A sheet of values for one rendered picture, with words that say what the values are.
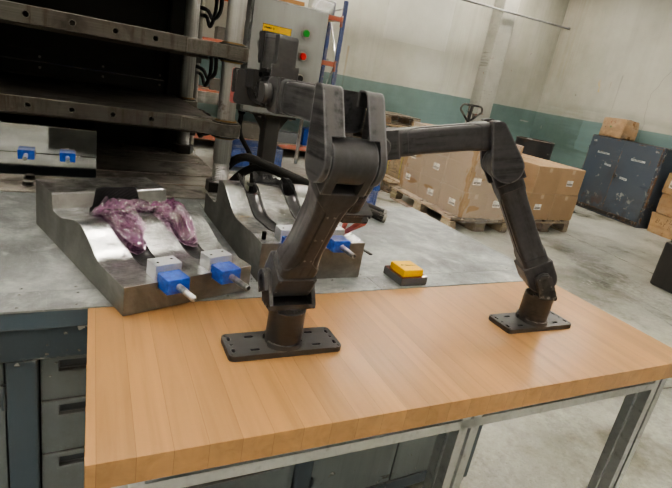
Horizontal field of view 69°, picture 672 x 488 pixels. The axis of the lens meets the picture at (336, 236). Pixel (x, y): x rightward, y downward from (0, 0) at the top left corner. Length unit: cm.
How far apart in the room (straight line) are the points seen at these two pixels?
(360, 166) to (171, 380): 41
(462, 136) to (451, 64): 810
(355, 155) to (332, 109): 6
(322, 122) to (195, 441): 42
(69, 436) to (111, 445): 52
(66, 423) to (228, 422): 53
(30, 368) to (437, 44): 837
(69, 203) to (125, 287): 38
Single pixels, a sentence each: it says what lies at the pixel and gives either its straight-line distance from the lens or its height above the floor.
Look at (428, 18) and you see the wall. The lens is 884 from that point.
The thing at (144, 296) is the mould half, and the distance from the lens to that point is 92.
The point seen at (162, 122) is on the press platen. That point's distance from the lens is 176.
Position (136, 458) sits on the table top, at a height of 80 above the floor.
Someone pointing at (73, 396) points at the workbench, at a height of 57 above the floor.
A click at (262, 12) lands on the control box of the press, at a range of 189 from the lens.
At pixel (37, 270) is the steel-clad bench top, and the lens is 110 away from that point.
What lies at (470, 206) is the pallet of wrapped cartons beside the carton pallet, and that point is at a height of 27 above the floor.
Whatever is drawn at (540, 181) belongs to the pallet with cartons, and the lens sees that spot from 572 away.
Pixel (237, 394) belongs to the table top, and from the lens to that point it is 74.
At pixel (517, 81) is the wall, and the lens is 994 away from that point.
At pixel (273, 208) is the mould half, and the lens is 129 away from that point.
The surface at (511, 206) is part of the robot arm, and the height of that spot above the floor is 106.
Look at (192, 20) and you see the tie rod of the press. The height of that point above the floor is 137.
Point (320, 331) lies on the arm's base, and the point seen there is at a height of 81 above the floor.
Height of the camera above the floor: 125
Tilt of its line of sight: 18 degrees down
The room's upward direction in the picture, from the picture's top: 10 degrees clockwise
